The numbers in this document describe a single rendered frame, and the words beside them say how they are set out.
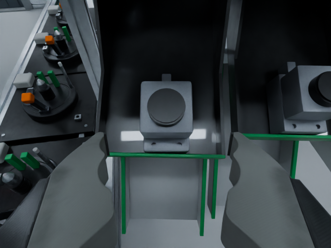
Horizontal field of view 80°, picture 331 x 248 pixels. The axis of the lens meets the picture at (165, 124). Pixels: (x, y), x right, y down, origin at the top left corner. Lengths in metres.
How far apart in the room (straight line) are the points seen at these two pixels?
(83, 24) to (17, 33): 1.10
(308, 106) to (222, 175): 0.22
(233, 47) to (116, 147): 0.18
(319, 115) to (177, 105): 0.14
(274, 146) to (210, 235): 0.26
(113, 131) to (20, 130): 0.42
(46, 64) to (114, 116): 0.60
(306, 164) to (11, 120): 0.82
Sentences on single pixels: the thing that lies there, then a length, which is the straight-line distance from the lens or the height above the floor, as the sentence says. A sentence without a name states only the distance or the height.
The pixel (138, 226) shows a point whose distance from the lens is 0.53.
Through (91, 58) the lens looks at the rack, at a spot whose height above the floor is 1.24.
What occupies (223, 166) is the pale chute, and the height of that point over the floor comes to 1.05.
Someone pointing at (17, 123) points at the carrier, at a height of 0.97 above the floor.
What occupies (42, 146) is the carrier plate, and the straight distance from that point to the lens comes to 0.56.
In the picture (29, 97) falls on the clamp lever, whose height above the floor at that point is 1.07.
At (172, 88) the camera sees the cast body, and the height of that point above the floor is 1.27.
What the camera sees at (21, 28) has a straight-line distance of 1.37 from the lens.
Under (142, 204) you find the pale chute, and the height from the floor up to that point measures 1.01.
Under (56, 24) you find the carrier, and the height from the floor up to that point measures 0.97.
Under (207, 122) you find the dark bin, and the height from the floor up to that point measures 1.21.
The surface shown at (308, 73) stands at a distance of 0.23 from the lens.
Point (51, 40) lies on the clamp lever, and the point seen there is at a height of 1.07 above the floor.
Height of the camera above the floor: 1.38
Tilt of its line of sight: 53 degrees down
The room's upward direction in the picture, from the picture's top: straight up
